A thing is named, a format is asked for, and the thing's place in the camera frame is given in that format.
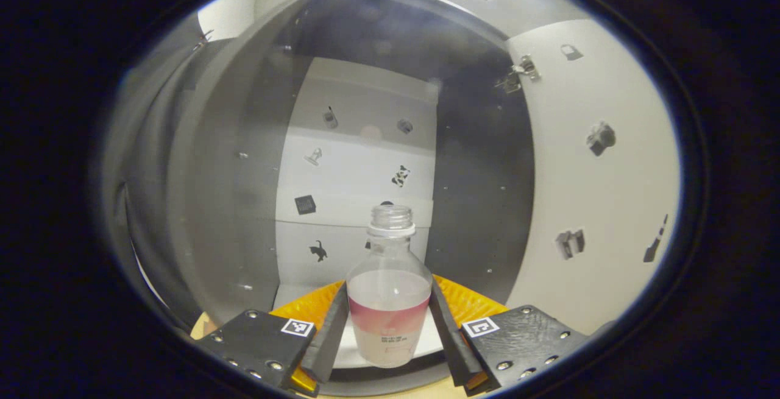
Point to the metal cabinet hinge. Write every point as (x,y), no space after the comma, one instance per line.
(521,73)

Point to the grey cabinet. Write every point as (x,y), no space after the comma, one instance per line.
(359,173)

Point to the clear bottle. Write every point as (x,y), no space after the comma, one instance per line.
(390,301)

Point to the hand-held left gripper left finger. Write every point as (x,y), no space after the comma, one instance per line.
(329,338)

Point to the grey cabinet door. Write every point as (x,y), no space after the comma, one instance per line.
(609,192)

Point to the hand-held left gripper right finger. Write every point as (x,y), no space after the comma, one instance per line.
(448,338)

